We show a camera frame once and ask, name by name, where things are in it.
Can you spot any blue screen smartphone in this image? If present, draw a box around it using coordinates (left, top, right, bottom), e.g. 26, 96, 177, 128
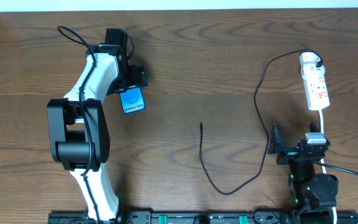
119, 87, 145, 114

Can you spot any black charging cable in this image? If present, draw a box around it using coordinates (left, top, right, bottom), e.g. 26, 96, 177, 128
198, 48, 324, 196

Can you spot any white charger plug adapter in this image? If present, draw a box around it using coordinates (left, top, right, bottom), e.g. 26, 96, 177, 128
300, 52, 325, 79

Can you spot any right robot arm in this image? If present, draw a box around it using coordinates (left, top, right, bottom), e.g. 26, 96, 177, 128
268, 122, 339, 223

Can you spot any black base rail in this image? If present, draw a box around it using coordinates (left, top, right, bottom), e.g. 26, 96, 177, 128
47, 210, 358, 224

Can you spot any white power strip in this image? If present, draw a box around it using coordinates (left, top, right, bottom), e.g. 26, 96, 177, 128
301, 63, 330, 111

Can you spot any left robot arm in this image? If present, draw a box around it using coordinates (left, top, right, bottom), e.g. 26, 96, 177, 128
47, 25, 147, 223

